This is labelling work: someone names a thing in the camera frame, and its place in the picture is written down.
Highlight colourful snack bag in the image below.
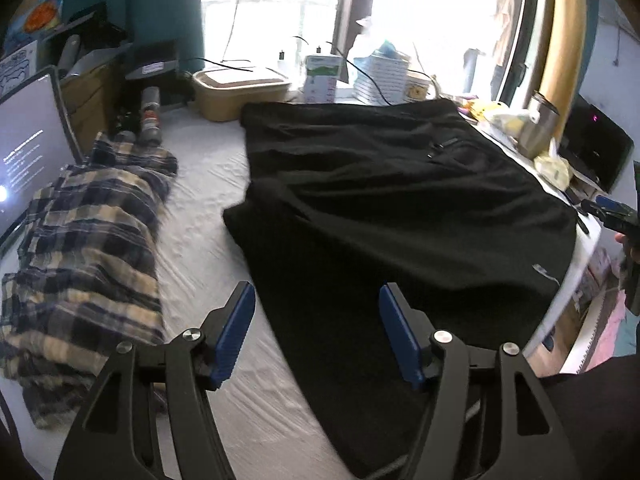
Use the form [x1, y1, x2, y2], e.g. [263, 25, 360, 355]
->
[2, 0, 66, 56]

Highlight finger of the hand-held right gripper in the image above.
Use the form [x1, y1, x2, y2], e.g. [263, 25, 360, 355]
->
[580, 196, 640, 233]

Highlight plaid flannel garment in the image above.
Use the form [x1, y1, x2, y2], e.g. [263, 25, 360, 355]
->
[0, 132, 179, 428]

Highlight black pants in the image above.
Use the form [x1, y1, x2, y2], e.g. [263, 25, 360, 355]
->
[222, 99, 578, 480]

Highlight tan plastic container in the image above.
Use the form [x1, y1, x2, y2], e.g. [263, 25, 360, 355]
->
[192, 67, 292, 122]

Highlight person's dark clothed leg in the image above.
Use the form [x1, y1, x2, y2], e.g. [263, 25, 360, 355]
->
[542, 357, 640, 480]

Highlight white striped box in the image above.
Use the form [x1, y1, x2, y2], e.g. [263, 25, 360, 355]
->
[354, 52, 411, 106]

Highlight grey white roll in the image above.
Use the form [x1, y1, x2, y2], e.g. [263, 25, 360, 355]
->
[57, 35, 82, 69]

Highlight white textured table cover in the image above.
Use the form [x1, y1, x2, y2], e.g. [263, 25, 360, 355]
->
[0, 95, 601, 480]

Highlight cardboard box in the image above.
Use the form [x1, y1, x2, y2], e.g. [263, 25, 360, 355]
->
[60, 55, 123, 131]

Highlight curved wooden frame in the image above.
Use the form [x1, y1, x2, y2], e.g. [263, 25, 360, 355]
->
[540, 0, 601, 106]

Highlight yellow soft item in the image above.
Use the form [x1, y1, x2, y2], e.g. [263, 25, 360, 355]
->
[462, 99, 531, 128]

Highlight white printed box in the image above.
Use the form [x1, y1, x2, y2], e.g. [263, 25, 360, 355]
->
[0, 42, 40, 93]

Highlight black electronic device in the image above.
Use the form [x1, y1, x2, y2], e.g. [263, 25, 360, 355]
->
[557, 95, 635, 193]

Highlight dark bottle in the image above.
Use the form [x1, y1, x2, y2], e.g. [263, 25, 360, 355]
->
[116, 105, 138, 143]

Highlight teal curtain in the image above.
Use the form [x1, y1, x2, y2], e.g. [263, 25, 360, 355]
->
[62, 0, 206, 61]

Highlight white green carton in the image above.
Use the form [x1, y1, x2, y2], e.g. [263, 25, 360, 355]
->
[303, 54, 342, 103]

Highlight hanging beige garment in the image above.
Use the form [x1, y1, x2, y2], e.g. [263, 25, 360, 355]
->
[492, 0, 521, 66]

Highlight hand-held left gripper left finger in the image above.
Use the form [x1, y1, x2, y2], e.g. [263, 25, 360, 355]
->
[52, 281, 257, 480]

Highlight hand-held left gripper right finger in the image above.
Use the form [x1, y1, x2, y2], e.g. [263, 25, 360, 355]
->
[377, 282, 583, 480]

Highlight spray can with red label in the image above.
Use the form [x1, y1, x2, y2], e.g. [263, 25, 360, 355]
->
[140, 86, 163, 146]

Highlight black flat device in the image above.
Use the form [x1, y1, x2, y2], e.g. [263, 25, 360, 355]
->
[125, 42, 181, 81]

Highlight glass mug with label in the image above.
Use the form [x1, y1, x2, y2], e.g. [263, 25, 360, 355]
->
[406, 71, 441, 102]

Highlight pale yellow wrapper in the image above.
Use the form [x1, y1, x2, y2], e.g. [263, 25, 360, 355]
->
[534, 152, 572, 187]

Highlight steel tumbler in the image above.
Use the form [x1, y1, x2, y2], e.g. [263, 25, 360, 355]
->
[517, 91, 563, 158]

